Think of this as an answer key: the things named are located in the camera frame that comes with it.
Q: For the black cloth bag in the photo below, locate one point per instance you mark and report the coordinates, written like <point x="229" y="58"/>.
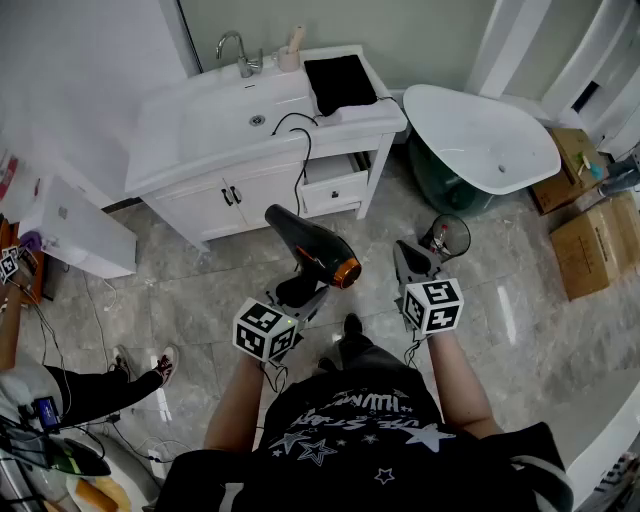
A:
<point x="340" y="82"/>

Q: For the grey metal device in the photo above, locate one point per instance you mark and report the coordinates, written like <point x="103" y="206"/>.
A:
<point x="620" y="179"/>

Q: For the black mesh trash bin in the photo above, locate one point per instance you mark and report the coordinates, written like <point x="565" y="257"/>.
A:
<point x="457" y="235"/>

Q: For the black star print T-shirt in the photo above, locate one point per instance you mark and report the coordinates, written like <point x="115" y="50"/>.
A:
<point x="360" y="460"/>

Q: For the chrome faucet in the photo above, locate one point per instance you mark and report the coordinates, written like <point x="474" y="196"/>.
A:
<point x="244" y="62"/>

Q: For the white furniture panel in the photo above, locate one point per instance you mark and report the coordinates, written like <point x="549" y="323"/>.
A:
<point x="605" y="450"/>

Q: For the black orange hair dryer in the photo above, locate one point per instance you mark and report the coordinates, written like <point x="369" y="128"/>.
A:
<point x="315" y="245"/>

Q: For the large closed cardboard box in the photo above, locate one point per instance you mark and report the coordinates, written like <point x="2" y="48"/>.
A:
<point x="595" y="245"/>

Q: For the open cardboard box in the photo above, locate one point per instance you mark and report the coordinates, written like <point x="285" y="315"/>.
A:
<point x="570" y="165"/>

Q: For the plastic bottle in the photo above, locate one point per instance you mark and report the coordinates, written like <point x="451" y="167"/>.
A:
<point x="441" y="237"/>

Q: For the person's dark trousers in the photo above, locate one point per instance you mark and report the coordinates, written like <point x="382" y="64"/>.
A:
<point x="365" y="357"/>

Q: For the small blue screen device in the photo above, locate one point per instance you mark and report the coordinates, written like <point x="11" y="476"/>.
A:
<point x="46" y="413"/>

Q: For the white vanity cabinet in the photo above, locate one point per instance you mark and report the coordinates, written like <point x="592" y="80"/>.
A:
<point x="270" y="195"/>

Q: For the white bathtub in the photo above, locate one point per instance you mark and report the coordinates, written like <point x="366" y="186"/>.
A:
<point x="475" y="130"/>

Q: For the person's black shoe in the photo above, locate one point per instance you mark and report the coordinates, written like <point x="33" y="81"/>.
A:
<point x="353" y="324"/>
<point x="326" y="363"/>

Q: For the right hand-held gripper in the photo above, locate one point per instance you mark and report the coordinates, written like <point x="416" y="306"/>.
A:
<point x="435" y="306"/>

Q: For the spare gripper device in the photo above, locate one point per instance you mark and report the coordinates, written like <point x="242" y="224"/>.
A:
<point x="9" y="265"/>

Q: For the metal sink drain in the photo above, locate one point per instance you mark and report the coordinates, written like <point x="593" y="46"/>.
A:
<point x="256" y="120"/>

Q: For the pink cup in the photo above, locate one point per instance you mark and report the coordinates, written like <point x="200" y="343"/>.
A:
<point x="287" y="61"/>

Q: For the person's left forearm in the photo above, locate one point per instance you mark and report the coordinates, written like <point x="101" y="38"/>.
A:
<point x="235" y="405"/>

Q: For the person's right forearm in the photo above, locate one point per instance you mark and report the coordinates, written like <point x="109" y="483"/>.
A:
<point x="462" y="385"/>

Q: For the white sink basin top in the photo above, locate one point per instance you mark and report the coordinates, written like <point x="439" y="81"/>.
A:
<point x="220" y="120"/>

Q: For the white vanity drawer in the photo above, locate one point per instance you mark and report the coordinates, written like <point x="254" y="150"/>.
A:
<point x="332" y="190"/>

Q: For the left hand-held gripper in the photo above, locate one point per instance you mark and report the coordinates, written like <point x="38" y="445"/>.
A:
<point x="262" y="327"/>

